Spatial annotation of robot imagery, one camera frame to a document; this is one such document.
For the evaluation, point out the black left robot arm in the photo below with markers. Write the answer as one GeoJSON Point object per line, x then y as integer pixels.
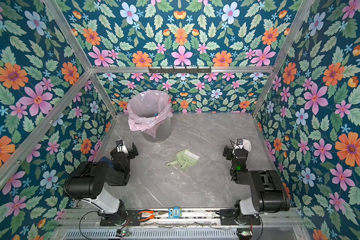
{"type": "Point", "coordinates": [87, 183]}

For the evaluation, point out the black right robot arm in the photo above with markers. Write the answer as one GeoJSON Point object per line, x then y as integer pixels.
{"type": "Point", "coordinates": [267, 192]}

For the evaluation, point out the pink plastic bin liner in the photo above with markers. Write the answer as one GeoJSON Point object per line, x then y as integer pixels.
{"type": "Point", "coordinates": [147, 109]}

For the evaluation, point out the light green hand brush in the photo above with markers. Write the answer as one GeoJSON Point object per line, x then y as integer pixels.
{"type": "Point", "coordinates": [188, 159]}

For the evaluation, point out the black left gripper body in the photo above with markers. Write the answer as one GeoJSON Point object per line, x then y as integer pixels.
{"type": "Point", "coordinates": [128, 156]}

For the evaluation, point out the blue owl figurine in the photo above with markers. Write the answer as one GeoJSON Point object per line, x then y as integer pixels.
{"type": "Point", "coordinates": [174, 213]}

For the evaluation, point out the light green dustpan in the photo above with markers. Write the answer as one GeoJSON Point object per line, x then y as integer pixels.
{"type": "Point", "coordinates": [177, 161]}

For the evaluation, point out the metal mesh trash bin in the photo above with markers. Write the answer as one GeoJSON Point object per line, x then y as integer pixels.
{"type": "Point", "coordinates": [161, 133]}

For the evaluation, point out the orange handled pliers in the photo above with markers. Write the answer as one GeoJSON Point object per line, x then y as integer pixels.
{"type": "Point", "coordinates": [150, 214]}

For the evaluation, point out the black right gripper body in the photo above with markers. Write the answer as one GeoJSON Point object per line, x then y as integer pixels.
{"type": "Point", "coordinates": [231, 156]}

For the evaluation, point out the black wall hook rail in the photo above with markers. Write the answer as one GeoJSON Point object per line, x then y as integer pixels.
{"type": "Point", "coordinates": [176, 70]}

